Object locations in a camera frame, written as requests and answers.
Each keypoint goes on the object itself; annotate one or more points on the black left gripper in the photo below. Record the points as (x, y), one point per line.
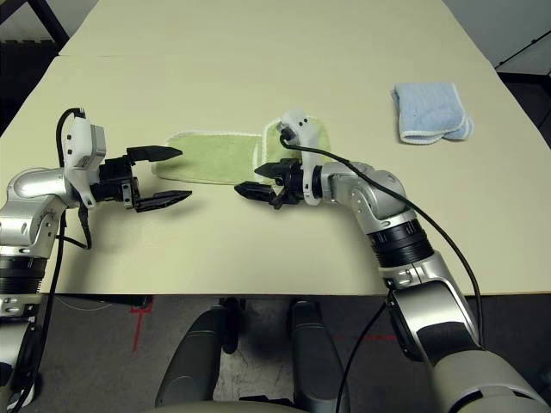
(114, 180)

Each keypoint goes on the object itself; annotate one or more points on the green towel with white trim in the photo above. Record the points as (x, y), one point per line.
(206, 155)

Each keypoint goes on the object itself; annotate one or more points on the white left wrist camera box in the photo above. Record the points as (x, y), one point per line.
(84, 142)

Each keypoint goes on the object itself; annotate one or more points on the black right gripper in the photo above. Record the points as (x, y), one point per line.
(292, 183)

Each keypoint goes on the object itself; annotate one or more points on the beige robot torso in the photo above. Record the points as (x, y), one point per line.
(224, 408)

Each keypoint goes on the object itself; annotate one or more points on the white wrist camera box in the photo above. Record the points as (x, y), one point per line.
(301, 125)
(84, 142)

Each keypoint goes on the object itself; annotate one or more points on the grey left robot leg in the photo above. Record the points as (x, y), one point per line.
(189, 357)

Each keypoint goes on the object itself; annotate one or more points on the folded light blue towel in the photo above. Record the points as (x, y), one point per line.
(430, 112)

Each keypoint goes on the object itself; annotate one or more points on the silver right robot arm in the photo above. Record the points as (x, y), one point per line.
(374, 202)

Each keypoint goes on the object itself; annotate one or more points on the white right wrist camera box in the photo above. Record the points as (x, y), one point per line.
(301, 125)

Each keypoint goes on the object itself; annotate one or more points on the red floor tape mark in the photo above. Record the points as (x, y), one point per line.
(379, 337)

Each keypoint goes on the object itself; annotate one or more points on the black frame side table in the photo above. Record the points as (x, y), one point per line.
(51, 21)

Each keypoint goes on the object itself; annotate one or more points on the black table foot bar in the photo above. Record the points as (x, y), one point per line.
(129, 301)

